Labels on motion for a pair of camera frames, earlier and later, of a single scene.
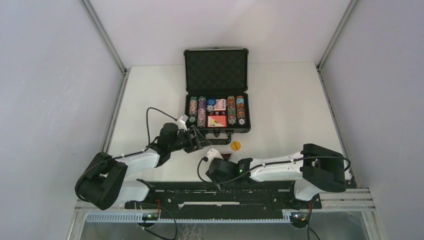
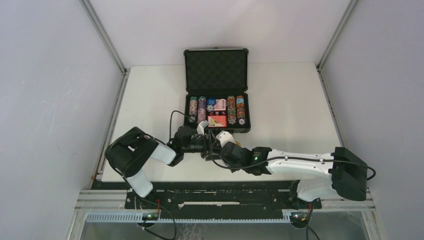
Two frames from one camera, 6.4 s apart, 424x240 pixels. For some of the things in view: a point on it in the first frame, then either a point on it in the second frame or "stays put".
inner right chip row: (231, 110) stays put
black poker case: (217, 97) stays put
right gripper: (213, 177) to (228, 163)
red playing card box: (217, 121) stays put
